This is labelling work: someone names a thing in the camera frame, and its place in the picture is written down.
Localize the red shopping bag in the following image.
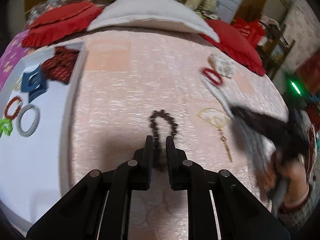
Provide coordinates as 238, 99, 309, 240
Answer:
232, 17, 265, 48

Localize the red dotted scrunchie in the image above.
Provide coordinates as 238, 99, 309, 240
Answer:
40, 46, 80, 85

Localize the pink quilted bedspread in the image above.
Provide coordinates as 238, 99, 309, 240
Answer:
57, 26, 290, 240

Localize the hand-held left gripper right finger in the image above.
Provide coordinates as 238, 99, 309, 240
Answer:
166, 135, 291, 240

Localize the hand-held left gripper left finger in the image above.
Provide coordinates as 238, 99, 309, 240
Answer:
26, 135, 154, 240

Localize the white dotted scrunchie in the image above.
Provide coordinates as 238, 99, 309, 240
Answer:
208, 53, 236, 79

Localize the white bead band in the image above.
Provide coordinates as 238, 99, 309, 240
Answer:
204, 79, 237, 119

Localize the blue hair claw clip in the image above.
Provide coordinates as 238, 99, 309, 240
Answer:
20, 65, 48, 103

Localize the dark brown bead bracelet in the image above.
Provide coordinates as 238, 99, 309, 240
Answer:
149, 109, 179, 173

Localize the person's right hand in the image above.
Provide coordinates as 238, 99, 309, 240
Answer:
265, 154, 310, 205

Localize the red ruffled pillow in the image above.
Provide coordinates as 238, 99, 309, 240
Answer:
200, 19, 267, 77

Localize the person's right forearm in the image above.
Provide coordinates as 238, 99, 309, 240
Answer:
277, 122, 320, 233

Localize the white tray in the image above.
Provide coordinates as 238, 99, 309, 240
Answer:
0, 42, 89, 230

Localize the red bead bracelet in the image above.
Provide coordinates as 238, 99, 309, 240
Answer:
201, 67, 224, 86
4, 95, 23, 118

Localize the grey twisted hair tie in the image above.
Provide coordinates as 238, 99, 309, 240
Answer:
16, 104, 41, 138

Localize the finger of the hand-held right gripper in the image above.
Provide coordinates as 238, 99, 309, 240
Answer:
230, 106, 289, 153

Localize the purple patterned cloth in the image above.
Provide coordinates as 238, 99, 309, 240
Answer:
0, 30, 33, 93

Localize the red fringed pillow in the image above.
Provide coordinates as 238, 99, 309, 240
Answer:
21, 1, 104, 48

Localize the white pillow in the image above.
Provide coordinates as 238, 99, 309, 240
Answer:
86, 0, 220, 43

